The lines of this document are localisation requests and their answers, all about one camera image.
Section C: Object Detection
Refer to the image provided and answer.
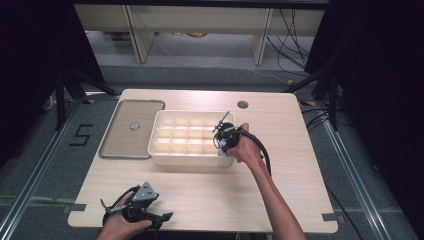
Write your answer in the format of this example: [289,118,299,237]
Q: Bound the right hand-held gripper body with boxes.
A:
[211,110,244,154]

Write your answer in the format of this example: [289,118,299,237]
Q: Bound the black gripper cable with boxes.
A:
[233,128,273,178]
[101,185,141,228]

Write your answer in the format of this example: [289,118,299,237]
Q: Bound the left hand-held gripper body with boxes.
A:
[99,181,160,224]

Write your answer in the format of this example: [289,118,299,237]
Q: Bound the clear plastic lid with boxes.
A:
[98,99,166,160]

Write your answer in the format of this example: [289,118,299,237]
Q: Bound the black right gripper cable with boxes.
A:
[233,128,273,178]

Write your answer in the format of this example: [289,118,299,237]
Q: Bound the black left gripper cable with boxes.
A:
[101,185,141,228]

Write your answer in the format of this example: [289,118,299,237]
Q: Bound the purple ankle sock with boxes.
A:
[218,139,231,158]

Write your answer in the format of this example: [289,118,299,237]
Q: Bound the black metal stand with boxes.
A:
[283,66,341,132]
[54,66,121,132]

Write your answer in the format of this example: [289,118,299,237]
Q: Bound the bundle of black floor cables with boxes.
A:
[266,8,311,73]

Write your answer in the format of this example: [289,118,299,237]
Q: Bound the cream divided storage box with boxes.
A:
[147,109,236,168]

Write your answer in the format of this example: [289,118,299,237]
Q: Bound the black curtain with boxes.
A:
[304,0,424,234]
[0,0,105,168]

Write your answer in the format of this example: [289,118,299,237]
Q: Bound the black floor cable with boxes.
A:
[324,184,364,240]

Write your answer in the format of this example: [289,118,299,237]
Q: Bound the person's left hand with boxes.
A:
[96,193,153,240]

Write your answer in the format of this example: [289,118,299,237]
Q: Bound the aluminium floor rail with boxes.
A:
[323,119,391,240]
[0,99,84,240]

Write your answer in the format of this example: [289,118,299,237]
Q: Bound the grey tape strip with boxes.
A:
[63,203,88,214]
[321,213,344,223]

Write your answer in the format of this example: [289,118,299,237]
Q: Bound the beige background desk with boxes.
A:
[73,3,326,66]

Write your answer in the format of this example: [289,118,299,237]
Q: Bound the person's right hand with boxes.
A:
[226,122,265,168]

